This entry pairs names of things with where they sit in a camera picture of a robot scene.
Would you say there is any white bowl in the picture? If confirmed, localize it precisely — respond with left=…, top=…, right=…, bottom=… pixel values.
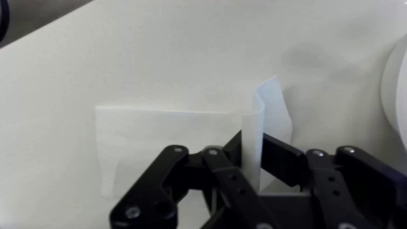
left=380, top=34, right=407, bottom=151

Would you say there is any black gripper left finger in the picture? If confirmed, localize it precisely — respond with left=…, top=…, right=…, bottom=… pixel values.
left=109, top=130, right=273, bottom=229

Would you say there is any white paper napkin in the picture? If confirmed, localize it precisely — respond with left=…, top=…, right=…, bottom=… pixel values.
left=93, top=75, right=296, bottom=229

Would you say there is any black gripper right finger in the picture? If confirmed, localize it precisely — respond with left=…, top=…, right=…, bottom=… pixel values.
left=261, top=132, right=407, bottom=229

